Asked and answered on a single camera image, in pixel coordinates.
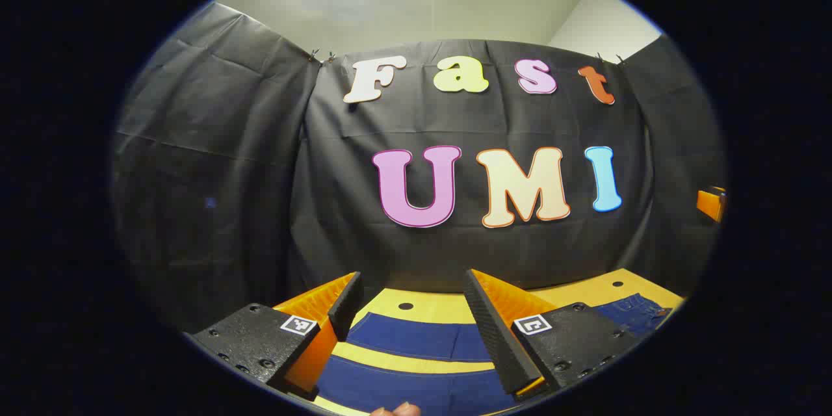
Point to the black backdrop cloth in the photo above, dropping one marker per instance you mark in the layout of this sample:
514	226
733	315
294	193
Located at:
260	175

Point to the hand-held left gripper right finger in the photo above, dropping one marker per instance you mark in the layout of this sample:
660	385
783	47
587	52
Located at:
494	338

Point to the blue denim jeans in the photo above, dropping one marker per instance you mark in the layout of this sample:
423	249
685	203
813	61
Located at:
416	338

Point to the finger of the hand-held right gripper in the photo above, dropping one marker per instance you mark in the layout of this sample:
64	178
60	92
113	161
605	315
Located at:
710	205

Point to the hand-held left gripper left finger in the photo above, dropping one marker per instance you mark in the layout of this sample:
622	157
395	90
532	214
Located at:
346	305

